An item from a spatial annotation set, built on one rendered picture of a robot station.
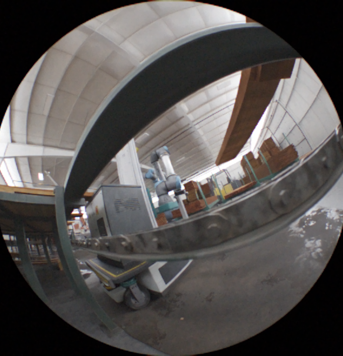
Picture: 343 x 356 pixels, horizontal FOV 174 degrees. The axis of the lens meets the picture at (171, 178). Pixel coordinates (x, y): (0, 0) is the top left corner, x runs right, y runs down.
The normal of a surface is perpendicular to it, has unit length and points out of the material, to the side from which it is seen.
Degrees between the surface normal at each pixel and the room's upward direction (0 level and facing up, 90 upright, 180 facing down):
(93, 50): 175
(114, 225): 90
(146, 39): 178
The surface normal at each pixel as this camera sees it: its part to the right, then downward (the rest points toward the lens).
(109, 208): 0.77, -0.44
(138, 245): -0.50, -0.11
